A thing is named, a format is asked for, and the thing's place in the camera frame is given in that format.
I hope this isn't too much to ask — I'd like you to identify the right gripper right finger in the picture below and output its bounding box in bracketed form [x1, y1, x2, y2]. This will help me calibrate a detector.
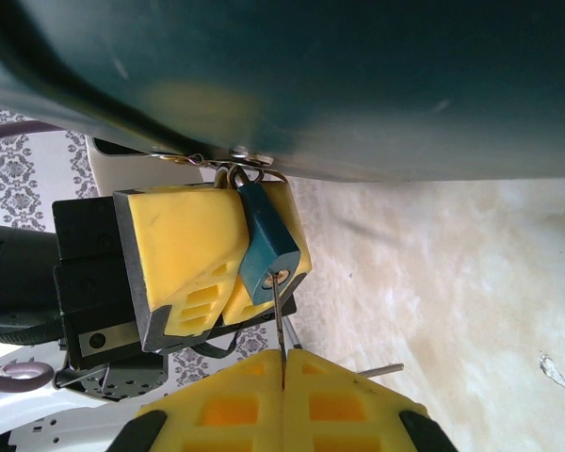
[282, 347, 459, 452]

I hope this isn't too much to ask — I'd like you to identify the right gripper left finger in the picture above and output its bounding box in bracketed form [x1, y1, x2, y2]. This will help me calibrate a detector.
[106, 348, 284, 452]

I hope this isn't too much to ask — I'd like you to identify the teal padlock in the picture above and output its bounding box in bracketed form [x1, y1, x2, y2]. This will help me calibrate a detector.
[224, 164, 304, 309]

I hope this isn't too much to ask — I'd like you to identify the starry night tin box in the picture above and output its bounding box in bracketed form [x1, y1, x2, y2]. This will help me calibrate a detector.
[0, 0, 565, 186]

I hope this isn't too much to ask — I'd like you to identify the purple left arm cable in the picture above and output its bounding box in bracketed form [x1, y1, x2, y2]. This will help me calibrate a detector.
[0, 119, 60, 394]

